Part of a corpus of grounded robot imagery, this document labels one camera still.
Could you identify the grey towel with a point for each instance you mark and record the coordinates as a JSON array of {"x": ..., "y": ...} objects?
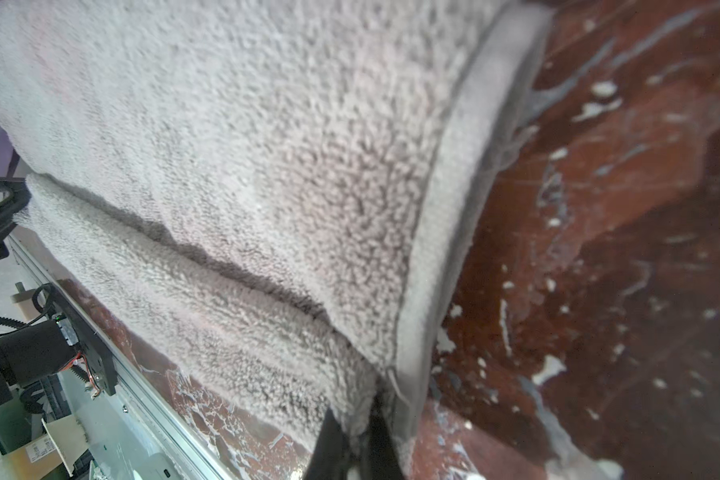
[{"x": 276, "y": 195}]

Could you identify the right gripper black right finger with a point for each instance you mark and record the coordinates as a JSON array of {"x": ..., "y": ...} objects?
[{"x": 378, "y": 459}]

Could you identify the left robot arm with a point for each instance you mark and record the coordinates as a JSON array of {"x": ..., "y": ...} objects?
[{"x": 33, "y": 350}]

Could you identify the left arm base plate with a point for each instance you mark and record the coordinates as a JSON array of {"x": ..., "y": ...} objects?
[{"x": 98, "y": 357}]

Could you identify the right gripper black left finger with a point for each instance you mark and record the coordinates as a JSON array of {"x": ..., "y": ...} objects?
[{"x": 331, "y": 458}]

